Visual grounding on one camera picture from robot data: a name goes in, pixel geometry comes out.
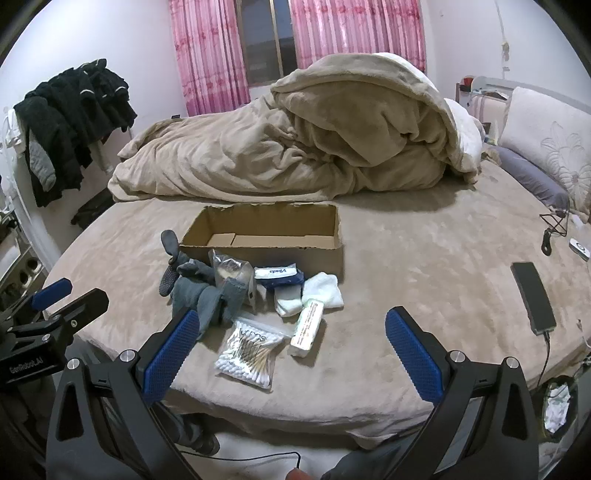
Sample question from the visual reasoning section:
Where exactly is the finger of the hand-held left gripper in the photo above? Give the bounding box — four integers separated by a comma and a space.
30, 279, 74, 320
42, 288, 110, 334

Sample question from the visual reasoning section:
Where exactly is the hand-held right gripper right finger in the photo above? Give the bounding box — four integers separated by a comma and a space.
385, 306, 541, 480

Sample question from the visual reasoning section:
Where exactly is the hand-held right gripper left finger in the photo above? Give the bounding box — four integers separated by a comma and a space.
46, 308, 204, 480

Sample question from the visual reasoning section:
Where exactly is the side shelf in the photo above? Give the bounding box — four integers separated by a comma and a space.
0, 210, 43, 317

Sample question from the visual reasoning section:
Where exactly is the dark dotted sock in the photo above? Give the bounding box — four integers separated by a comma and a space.
159, 230, 192, 298

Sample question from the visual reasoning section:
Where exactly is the bag of cotton swabs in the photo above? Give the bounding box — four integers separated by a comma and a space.
215, 316, 291, 391

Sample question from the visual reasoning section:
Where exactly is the dark shoe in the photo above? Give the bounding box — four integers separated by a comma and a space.
159, 404, 221, 459

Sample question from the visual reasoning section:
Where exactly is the dark bag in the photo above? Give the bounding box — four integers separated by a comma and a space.
71, 189, 114, 229

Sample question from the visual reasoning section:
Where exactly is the beige bed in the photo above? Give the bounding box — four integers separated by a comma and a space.
41, 159, 591, 439

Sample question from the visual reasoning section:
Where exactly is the clear bag with silver item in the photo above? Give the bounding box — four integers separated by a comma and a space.
208, 248, 257, 310

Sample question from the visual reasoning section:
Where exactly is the white tube packet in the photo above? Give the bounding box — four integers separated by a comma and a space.
289, 298, 324, 357

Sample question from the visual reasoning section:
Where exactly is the white folded cloth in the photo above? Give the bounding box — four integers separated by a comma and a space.
302, 272, 345, 309

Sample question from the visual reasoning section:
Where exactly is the white and grey sock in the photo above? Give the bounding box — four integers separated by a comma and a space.
274, 286, 305, 318

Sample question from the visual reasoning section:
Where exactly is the grey garment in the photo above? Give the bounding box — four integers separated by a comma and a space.
28, 134, 57, 192

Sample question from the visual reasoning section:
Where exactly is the black phone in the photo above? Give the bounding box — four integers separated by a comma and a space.
511, 261, 557, 335

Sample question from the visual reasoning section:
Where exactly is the blue tissue packet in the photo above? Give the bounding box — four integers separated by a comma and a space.
254, 263, 305, 291

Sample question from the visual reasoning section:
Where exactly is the waste bin with white paper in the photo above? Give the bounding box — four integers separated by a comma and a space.
538, 376, 580, 437

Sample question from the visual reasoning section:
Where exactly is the cardboard box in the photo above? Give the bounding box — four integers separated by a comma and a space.
179, 202, 345, 282

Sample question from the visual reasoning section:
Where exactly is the pile of black clothes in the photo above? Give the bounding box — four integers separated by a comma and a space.
14, 58, 138, 208

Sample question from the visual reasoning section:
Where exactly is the small white device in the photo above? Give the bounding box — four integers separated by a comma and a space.
569, 237, 591, 263

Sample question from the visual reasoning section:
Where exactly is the grey pillow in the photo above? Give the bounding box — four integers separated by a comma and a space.
494, 145, 571, 208

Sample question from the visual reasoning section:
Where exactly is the beige fleece blanket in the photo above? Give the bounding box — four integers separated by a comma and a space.
107, 52, 483, 204

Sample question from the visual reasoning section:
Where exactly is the white floral pillow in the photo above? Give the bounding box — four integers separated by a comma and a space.
499, 86, 591, 222

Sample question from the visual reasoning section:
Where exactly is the pink curtain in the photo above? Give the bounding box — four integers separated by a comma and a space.
168, 0, 252, 118
290, 0, 428, 75

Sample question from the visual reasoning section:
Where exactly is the window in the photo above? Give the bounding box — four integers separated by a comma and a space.
235, 0, 298, 88

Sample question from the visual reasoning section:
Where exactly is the black phone cable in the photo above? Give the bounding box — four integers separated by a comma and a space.
531, 330, 553, 388

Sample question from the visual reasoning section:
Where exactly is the black floor cable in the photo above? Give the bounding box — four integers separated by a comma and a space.
180, 449, 304, 468

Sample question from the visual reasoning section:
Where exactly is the white wall cable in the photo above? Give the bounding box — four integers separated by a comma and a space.
495, 0, 511, 71

